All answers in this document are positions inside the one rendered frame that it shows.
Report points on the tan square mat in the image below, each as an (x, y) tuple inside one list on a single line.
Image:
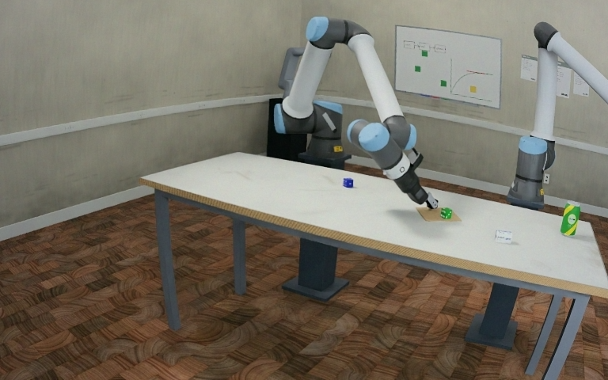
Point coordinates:
[(427, 216)]

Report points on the white paper notice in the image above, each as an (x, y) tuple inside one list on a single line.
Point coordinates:
[(564, 83), (527, 69), (580, 88)]

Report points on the small white box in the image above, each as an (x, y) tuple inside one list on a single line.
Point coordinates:
[(503, 237)]

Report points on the whiteboard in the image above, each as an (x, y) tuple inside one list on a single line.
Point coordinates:
[(465, 47)]

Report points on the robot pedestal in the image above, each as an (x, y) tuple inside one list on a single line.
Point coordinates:
[(317, 266), (496, 308)]

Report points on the blue die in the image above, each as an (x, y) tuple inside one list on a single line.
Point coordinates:
[(348, 183)]

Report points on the black die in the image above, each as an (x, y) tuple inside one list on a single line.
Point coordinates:
[(432, 205)]

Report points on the grey jointed stand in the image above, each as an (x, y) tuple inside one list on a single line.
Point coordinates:
[(287, 66)]

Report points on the black cabinet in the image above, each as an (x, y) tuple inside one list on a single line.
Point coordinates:
[(285, 145)]

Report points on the green and yellow can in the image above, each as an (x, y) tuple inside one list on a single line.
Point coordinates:
[(570, 218)]

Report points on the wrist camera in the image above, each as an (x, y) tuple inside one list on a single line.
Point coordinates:
[(416, 159)]

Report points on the white table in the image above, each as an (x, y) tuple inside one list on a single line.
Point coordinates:
[(427, 247)]

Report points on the green die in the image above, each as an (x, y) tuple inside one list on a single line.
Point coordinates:
[(446, 213)]

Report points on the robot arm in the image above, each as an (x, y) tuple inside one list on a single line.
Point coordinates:
[(308, 76), (545, 95)]

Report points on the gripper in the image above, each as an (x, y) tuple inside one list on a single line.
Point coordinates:
[(412, 187)]

